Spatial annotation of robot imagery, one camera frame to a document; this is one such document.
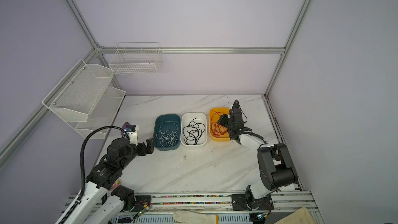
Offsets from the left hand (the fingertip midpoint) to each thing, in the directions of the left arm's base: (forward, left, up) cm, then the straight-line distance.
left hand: (145, 139), depth 75 cm
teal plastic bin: (+21, -5, -16) cm, 27 cm away
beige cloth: (-30, -74, -17) cm, 81 cm away
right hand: (+19, -38, -5) cm, 43 cm away
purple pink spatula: (+20, +23, -17) cm, 35 cm away
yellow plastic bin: (+12, -43, -19) cm, 49 cm away
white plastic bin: (+24, -17, -15) cm, 33 cm away
